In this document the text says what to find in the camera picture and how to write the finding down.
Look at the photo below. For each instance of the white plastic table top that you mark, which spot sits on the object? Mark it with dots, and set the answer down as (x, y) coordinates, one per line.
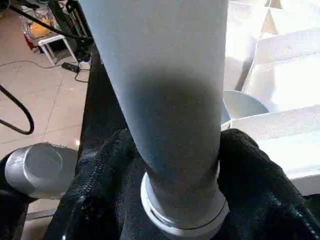
(270, 75)

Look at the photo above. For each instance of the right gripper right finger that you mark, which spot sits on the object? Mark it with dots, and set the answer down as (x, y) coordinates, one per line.
(260, 200)

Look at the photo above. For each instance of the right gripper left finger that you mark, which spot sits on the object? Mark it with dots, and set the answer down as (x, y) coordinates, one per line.
(95, 200)

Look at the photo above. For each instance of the white plastic table leg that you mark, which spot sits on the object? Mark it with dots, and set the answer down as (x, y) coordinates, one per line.
(165, 90)

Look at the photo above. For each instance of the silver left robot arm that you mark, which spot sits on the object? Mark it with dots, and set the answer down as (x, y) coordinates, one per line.
(40, 170)

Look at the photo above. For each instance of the clear box yellow contents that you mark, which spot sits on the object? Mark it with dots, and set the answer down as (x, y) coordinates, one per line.
(37, 31)

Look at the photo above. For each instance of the black tripod stand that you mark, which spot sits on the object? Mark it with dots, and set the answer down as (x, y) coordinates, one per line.
(60, 25)

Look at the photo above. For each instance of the black work mat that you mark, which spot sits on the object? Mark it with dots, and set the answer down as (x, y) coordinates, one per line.
(100, 110)

